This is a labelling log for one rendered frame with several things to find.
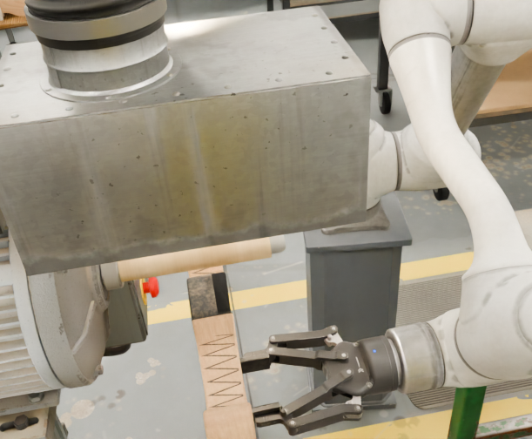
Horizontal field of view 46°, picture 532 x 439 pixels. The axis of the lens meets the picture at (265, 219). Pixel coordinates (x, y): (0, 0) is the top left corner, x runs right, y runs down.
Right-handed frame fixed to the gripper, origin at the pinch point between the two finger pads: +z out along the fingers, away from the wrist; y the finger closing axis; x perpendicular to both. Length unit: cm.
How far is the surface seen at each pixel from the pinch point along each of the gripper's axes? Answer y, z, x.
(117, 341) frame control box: 21.9, 19.6, -15.0
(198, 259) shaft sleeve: 7.0, 2.9, 19.9
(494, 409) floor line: 39, -79, -113
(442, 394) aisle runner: 48, -66, -114
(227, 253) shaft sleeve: 7.1, -0.5, 20.0
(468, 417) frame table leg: 23, -56, -77
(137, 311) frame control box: 23.0, 15.2, -9.1
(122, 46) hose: 1, 5, 52
